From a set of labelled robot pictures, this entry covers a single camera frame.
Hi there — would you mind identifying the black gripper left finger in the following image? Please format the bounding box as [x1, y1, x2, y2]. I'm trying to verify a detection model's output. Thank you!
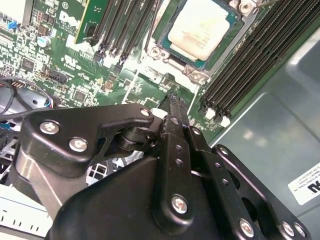
[9, 92, 197, 235]

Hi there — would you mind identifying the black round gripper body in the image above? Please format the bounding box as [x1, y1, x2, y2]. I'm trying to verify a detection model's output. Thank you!
[46, 154, 238, 240]

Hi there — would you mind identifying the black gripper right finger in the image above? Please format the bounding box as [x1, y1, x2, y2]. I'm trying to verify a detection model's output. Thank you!
[177, 97, 312, 240]

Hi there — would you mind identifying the square silver CPU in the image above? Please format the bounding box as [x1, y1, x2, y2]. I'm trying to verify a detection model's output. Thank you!
[158, 0, 240, 71]

